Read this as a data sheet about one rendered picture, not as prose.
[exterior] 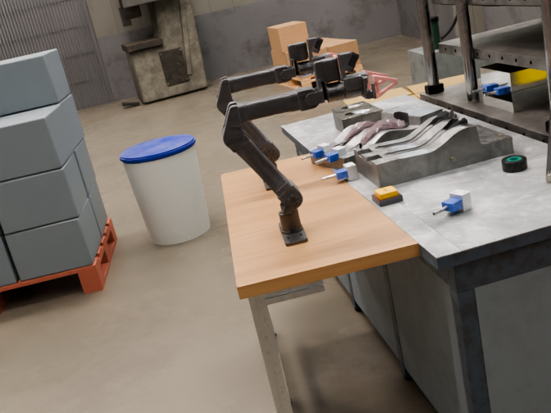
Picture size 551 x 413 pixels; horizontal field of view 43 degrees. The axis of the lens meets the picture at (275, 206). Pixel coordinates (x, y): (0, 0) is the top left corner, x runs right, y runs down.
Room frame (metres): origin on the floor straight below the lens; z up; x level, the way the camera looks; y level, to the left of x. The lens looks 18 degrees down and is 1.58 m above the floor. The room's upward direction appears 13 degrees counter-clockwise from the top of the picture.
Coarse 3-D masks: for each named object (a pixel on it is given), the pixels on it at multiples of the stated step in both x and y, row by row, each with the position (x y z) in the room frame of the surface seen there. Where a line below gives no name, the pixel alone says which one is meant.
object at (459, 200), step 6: (456, 192) 1.94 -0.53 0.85; (462, 192) 1.92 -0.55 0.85; (468, 192) 1.91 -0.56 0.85; (450, 198) 1.93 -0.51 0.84; (456, 198) 1.92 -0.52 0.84; (462, 198) 1.90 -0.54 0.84; (468, 198) 1.91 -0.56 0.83; (444, 204) 1.91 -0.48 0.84; (450, 204) 1.89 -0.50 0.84; (456, 204) 1.89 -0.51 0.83; (462, 204) 1.90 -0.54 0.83; (468, 204) 1.91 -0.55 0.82; (438, 210) 1.88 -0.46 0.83; (444, 210) 1.89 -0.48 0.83; (450, 210) 1.89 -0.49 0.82; (456, 210) 1.89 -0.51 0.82; (462, 210) 1.90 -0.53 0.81
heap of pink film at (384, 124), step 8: (368, 120) 2.79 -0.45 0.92; (384, 120) 2.81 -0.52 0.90; (392, 120) 2.80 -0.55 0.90; (400, 120) 2.78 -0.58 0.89; (352, 128) 2.80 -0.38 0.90; (360, 128) 2.77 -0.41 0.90; (376, 128) 2.68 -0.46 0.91; (384, 128) 2.68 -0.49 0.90; (352, 136) 2.76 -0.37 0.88; (368, 136) 2.66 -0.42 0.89
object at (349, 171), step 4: (344, 164) 2.48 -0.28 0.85; (348, 164) 2.47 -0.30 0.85; (352, 164) 2.46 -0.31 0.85; (344, 168) 2.47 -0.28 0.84; (348, 168) 2.44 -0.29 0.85; (352, 168) 2.44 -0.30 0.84; (356, 168) 2.44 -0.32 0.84; (336, 172) 2.44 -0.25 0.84; (340, 172) 2.44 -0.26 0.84; (344, 172) 2.44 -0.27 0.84; (348, 172) 2.44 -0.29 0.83; (352, 172) 2.44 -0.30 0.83; (356, 172) 2.44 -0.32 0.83; (328, 176) 2.45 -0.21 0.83; (332, 176) 2.45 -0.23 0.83; (336, 176) 2.45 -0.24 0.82; (340, 176) 2.44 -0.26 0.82; (344, 176) 2.44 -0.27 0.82; (348, 176) 2.44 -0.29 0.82; (352, 176) 2.44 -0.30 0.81; (356, 176) 2.44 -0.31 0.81
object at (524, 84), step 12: (480, 72) 3.17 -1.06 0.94; (492, 72) 3.06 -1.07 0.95; (504, 72) 2.95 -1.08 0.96; (516, 72) 2.91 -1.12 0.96; (528, 72) 2.92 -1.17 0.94; (540, 72) 2.93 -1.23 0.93; (492, 84) 3.07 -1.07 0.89; (504, 84) 2.96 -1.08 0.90; (516, 84) 2.91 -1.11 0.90; (528, 84) 2.92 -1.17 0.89; (540, 84) 2.92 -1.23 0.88; (492, 96) 3.08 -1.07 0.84; (504, 96) 2.97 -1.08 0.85; (516, 96) 2.91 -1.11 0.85; (528, 96) 2.92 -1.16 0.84; (540, 96) 2.92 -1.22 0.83; (504, 108) 2.98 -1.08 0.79; (516, 108) 2.91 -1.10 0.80; (528, 108) 2.92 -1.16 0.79
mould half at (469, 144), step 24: (384, 144) 2.51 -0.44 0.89; (408, 144) 2.45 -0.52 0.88; (432, 144) 2.35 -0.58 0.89; (456, 144) 2.31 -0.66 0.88; (480, 144) 2.32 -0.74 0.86; (504, 144) 2.33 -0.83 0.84; (360, 168) 2.48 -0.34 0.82; (384, 168) 2.27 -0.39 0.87; (408, 168) 2.28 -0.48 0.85; (432, 168) 2.29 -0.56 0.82; (456, 168) 2.31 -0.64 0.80
